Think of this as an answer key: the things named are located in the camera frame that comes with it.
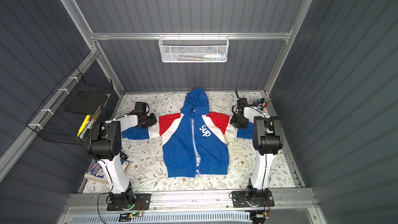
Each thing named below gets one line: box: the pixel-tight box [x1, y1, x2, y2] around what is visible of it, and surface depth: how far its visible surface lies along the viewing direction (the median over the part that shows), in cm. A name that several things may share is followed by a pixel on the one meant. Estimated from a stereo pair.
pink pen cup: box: [252, 98, 269, 111], surface depth 99 cm
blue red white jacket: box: [121, 87, 254, 178], surface depth 96 cm
